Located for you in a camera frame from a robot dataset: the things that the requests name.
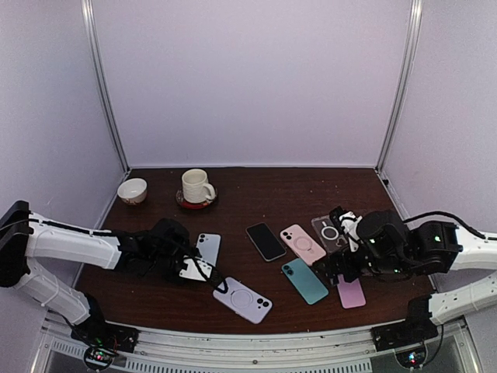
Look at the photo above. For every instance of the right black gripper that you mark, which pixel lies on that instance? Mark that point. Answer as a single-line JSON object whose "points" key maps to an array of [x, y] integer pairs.
{"points": [[331, 260]]}

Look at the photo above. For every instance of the black phone white case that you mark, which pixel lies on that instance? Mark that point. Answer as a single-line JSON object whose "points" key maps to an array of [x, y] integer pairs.
{"points": [[304, 280], [208, 245]]}

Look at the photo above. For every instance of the clear phone case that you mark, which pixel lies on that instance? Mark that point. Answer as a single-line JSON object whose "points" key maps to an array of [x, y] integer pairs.
{"points": [[331, 240]]}

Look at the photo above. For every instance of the pink white phone case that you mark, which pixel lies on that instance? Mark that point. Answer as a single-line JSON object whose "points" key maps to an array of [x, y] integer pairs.
{"points": [[302, 244]]}

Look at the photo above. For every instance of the lavender white phone case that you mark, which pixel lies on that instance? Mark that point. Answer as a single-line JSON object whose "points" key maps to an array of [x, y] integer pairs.
{"points": [[243, 301]]}

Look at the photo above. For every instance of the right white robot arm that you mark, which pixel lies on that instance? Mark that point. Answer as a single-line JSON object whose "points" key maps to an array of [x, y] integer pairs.
{"points": [[381, 243]]}

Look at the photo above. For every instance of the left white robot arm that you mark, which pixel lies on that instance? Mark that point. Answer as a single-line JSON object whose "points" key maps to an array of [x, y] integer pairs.
{"points": [[27, 236]]}

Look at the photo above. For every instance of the cream ceramic mug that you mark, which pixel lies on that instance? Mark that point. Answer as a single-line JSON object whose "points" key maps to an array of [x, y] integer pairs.
{"points": [[196, 187]]}

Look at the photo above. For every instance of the red coaster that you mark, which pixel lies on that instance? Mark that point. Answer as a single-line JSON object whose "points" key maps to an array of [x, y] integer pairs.
{"points": [[183, 203]]}

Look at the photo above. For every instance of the white small bowl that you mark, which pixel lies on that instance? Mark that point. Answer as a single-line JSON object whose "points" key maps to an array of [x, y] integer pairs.
{"points": [[133, 191]]}

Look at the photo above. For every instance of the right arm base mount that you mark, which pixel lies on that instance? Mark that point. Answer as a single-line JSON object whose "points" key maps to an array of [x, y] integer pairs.
{"points": [[408, 337]]}

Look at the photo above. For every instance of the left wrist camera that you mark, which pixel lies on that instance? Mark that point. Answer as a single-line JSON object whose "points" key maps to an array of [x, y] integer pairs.
{"points": [[196, 269]]}

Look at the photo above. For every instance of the front aluminium rail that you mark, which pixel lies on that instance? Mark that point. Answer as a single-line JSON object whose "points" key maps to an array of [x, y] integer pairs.
{"points": [[346, 350]]}

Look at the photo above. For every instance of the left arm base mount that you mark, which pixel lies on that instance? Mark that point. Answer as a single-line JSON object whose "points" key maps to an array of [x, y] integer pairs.
{"points": [[104, 340]]}

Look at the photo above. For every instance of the right aluminium frame post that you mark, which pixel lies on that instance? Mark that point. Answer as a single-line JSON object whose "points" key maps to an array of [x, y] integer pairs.
{"points": [[411, 45]]}

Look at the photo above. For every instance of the aluminium frame post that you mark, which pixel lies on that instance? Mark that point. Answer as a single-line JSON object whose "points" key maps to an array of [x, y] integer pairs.
{"points": [[102, 87], [411, 45]]}

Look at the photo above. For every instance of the left aluminium frame post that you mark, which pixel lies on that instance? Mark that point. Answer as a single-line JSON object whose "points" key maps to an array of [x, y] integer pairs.
{"points": [[102, 87]]}

